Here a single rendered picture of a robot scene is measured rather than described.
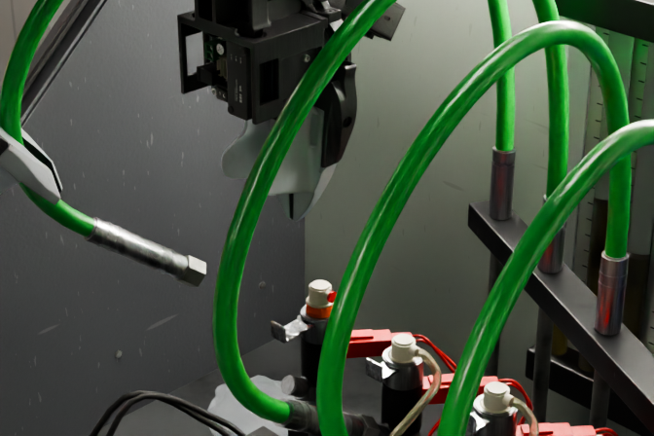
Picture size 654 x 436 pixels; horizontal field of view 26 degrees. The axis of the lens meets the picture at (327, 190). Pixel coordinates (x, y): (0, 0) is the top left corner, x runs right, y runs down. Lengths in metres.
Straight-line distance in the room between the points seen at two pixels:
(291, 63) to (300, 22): 0.03
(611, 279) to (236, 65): 0.30
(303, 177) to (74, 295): 0.41
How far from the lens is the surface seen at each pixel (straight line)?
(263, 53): 0.84
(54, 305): 1.26
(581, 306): 1.02
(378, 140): 1.32
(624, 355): 0.97
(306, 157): 0.91
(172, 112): 1.27
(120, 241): 1.01
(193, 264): 1.04
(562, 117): 1.00
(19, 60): 0.94
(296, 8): 0.88
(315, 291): 0.99
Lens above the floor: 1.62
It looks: 26 degrees down
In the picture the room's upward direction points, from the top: straight up
